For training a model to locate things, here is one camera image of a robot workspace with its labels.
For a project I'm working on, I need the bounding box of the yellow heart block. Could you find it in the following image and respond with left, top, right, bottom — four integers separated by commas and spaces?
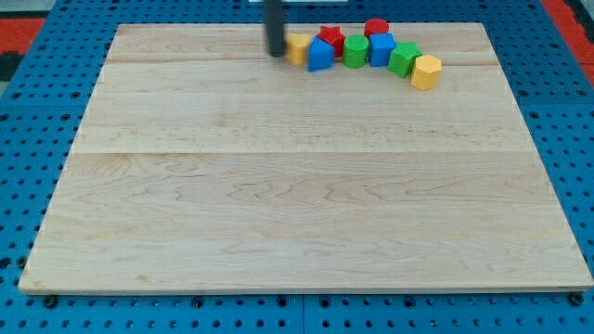
285, 32, 312, 65

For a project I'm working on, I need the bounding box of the light wooden board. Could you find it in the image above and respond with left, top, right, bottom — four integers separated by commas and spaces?
19, 23, 593, 295

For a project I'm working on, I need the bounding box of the blue arch-shaped block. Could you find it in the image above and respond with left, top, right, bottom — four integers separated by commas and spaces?
307, 37, 335, 71

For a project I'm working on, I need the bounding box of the green cylinder block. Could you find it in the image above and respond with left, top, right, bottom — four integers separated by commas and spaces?
342, 34, 369, 69

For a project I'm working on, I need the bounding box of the red star block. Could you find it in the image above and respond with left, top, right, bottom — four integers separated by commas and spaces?
317, 25, 345, 58

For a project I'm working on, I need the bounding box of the blue cube block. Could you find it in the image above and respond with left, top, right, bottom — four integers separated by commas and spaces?
368, 32, 396, 67

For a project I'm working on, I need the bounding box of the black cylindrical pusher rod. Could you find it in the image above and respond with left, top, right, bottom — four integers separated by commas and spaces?
263, 0, 285, 58

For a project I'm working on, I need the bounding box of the green star block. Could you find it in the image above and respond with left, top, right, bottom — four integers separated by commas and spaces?
388, 41, 423, 78

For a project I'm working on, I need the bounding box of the yellow hexagon block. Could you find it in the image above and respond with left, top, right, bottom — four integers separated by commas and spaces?
410, 55, 442, 90

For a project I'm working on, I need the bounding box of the red cylinder block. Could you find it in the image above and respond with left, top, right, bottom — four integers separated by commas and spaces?
364, 18, 390, 38

